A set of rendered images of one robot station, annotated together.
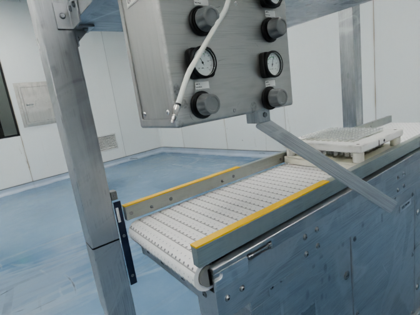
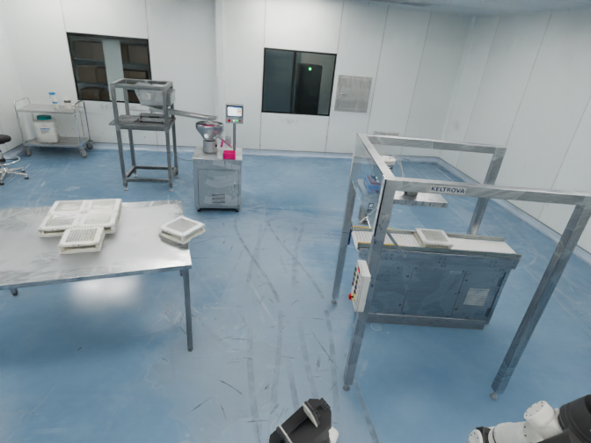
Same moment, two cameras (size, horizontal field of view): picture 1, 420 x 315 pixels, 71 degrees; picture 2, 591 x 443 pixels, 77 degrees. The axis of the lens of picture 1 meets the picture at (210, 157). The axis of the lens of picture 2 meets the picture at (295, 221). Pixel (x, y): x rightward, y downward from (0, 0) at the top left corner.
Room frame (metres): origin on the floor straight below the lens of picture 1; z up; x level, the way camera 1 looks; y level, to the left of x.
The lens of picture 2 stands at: (-2.00, -0.93, 2.26)
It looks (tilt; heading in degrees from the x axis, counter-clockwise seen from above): 27 degrees down; 33
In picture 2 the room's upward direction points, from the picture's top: 5 degrees clockwise
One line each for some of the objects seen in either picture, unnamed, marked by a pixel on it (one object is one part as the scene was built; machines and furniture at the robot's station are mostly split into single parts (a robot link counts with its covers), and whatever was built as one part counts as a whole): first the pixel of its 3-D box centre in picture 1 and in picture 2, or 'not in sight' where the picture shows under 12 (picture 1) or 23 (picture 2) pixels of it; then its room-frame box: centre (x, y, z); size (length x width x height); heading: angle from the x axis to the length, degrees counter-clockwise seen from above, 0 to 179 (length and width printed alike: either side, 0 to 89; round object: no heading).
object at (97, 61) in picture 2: not in sight; (112, 69); (1.87, 5.83, 1.43); 1.32 x 0.01 x 1.11; 134
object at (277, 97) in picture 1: (275, 94); not in sight; (0.43, -0.11, 1.05); 0.03 x 0.03 x 0.04; 36
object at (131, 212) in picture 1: (306, 148); (428, 233); (1.00, -0.34, 0.84); 1.32 x 0.02 x 0.03; 126
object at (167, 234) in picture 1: (347, 164); (434, 246); (0.89, -0.42, 0.79); 1.35 x 0.25 x 0.05; 126
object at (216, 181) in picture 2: not in sight; (218, 179); (1.38, 2.64, 0.38); 0.63 x 0.57 x 0.76; 134
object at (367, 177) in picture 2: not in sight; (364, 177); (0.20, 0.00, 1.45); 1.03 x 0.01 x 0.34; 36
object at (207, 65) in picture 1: (202, 62); not in sight; (0.37, -0.01, 1.10); 0.04 x 0.01 x 0.04; 126
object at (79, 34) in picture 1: (82, 38); not in sight; (0.64, 0.22, 1.21); 0.05 x 0.04 x 0.04; 36
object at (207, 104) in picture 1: (206, 99); not in sight; (0.36, -0.01, 1.05); 0.03 x 0.02 x 0.04; 126
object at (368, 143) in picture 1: (341, 138); (434, 236); (0.88, -0.40, 0.88); 0.25 x 0.24 x 0.02; 35
